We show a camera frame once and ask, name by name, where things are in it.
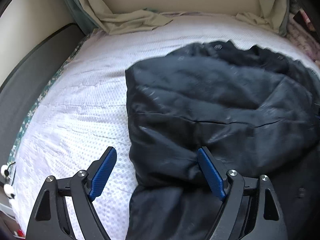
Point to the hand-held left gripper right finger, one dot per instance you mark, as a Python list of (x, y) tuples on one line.
[(210, 170)]

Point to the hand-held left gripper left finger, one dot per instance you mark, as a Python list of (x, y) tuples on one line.
[(103, 172)]

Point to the dark navy padded jacket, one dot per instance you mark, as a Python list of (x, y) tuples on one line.
[(200, 92)]

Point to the white textured bed mattress cover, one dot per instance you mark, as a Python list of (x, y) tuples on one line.
[(75, 105)]

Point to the green floral bed sheet edge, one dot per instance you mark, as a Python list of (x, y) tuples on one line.
[(37, 102)]

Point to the dark grey side panel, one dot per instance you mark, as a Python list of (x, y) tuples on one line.
[(22, 75)]

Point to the beige crumpled sheet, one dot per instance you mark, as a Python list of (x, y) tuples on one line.
[(115, 17), (270, 7)]

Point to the pale purple floral quilt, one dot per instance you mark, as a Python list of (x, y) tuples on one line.
[(303, 40)]

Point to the teal green cloth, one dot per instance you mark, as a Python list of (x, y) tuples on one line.
[(75, 7)]

